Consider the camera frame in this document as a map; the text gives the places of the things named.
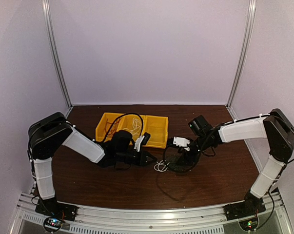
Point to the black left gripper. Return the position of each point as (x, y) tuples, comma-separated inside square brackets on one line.
[(144, 154)]

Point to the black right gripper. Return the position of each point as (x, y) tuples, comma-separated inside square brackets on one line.
[(186, 157)]

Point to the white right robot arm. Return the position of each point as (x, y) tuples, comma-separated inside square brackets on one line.
[(228, 176)]

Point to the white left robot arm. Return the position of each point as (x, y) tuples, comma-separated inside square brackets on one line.
[(49, 134)]

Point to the yellow bin right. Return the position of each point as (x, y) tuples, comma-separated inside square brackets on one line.
[(157, 127)]

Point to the yellow bin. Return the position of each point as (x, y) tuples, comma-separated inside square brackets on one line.
[(104, 125), (157, 127), (132, 124)]

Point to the yellow bin middle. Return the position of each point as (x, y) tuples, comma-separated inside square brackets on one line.
[(132, 124)]

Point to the yellow bin left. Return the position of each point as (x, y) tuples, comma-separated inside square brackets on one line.
[(104, 125)]

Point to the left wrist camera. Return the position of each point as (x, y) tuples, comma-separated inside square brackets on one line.
[(141, 141)]

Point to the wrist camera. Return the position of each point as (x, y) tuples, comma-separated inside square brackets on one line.
[(141, 141), (179, 142)]

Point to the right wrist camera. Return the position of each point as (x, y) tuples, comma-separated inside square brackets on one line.
[(179, 142)]

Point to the aluminium front rail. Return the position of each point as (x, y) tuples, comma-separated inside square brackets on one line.
[(97, 220)]

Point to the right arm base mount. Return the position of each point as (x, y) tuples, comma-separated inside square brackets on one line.
[(251, 205)]

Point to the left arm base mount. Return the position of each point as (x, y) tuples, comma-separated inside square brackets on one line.
[(56, 214)]

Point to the aluminium frame post right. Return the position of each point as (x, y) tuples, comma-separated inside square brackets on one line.
[(250, 19)]

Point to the aluminium frame post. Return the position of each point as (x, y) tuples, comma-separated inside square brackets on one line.
[(250, 19), (54, 52)]

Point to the aluminium frame post left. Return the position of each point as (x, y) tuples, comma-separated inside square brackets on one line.
[(54, 52)]

